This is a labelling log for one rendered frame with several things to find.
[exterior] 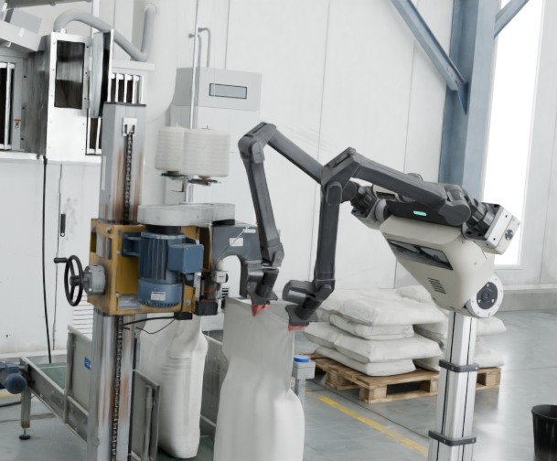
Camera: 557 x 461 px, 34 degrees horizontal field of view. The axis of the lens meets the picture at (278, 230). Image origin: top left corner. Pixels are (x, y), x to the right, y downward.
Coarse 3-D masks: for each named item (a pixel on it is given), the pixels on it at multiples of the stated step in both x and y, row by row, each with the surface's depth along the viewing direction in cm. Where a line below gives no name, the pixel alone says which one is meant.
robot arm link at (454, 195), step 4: (448, 192) 269; (452, 192) 268; (456, 192) 268; (460, 192) 269; (448, 196) 268; (452, 196) 267; (456, 196) 267; (460, 196) 267; (464, 196) 270; (468, 196) 270; (448, 200) 266; (452, 200) 266; (456, 200) 265; (464, 200) 266; (468, 200) 269; (472, 200) 269; (468, 204) 267; (472, 204) 267; (476, 204) 270; (472, 208) 267; (476, 208) 268; (472, 212) 268
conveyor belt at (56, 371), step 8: (40, 368) 483; (48, 368) 484; (56, 368) 485; (64, 368) 486; (48, 376) 469; (56, 376) 469; (64, 376) 470; (64, 384) 456; (200, 432) 399; (200, 440) 388; (208, 440) 389; (160, 448) 375; (200, 448) 378; (208, 448) 379; (160, 456) 365; (168, 456) 366; (200, 456) 369; (208, 456) 369
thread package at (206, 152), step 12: (192, 132) 308; (204, 132) 307; (216, 132) 308; (192, 144) 308; (204, 144) 307; (216, 144) 308; (228, 144) 312; (192, 156) 308; (204, 156) 307; (216, 156) 308; (228, 156) 313; (192, 168) 308; (204, 168) 307; (216, 168) 309; (228, 168) 314
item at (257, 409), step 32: (224, 320) 339; (256, 320) 321; (224, 352) 339; (256, 352) 321; (288, 352) 299; (224, 384) 326; (256, 384) 313; (288, 384) 300; (224, 416) 323; (256, 416) 305; (288, 416) 303; (224, 448) 322; (256, 448) 305; (288, 448) 303
